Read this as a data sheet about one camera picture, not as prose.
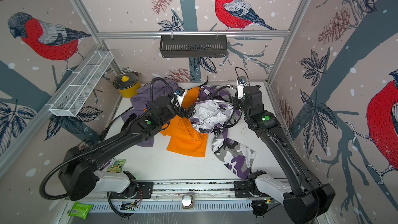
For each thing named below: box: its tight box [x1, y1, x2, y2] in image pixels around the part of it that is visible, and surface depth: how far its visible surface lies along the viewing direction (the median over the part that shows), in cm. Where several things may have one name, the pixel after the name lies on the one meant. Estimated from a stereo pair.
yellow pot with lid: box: [112, 72, 142, 99], surface depth 109 cm
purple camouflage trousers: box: [189, 86, 257, 181], surface depth 86 cm
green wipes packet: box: [68, 201, 94, 220], surface depth 70 cm
